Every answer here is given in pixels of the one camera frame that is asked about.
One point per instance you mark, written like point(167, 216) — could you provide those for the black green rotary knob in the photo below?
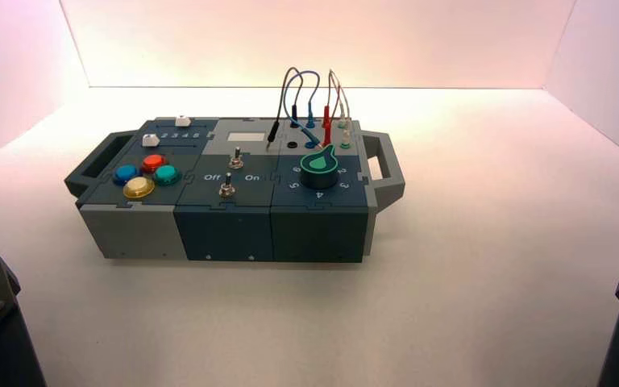
point(319, 167)

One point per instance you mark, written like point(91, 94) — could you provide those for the grey blue control panel box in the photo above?
point(224, 213)

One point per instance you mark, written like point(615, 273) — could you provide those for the green round push button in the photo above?
point(167, 173)

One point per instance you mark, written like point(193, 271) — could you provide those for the white slider knob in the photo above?
point(151, 140)
point(183, 121)

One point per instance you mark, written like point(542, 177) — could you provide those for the red round push button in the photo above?
point(154, 162)

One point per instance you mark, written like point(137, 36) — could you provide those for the yellow round push button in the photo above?
point(138, 186)

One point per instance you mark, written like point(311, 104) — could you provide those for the blue round push button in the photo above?
point(126, 173)

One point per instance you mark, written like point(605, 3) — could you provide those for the metal toggle switch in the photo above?
point(236, 158)
point(228, 187)

